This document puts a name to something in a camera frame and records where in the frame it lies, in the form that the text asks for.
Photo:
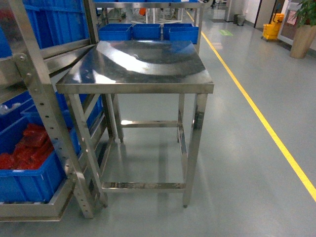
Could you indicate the blue bin with red parts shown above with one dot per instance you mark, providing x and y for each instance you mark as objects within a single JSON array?
[{"x": 37, "y": 185}]

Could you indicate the red packaged parts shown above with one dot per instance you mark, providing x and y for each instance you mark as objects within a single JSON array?
[{"x": 25, "y": 149}]

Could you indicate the stainless steel shelf rack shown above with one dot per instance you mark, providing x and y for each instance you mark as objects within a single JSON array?
[{"x": 34, "y": 67}]

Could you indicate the small stainless steel table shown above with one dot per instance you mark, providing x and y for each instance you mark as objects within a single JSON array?
[{"x": 140, "y": 67}]

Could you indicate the blue plastic bin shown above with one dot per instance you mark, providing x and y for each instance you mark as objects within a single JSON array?
[
  {"x": 115, "y": 32},
  {"x": 146, "y": 31},
  {"x": 184, "y": 34}
]

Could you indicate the yellow mop bucket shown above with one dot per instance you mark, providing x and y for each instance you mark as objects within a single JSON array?
[{"x": 271, "y": 30}]

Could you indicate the beige plant pot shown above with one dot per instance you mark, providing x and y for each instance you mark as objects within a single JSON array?
[{"x": 304, "y": 36}]

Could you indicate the green potted plant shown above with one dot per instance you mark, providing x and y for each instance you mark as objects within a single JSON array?
[{"x": 306, "y": 14}]

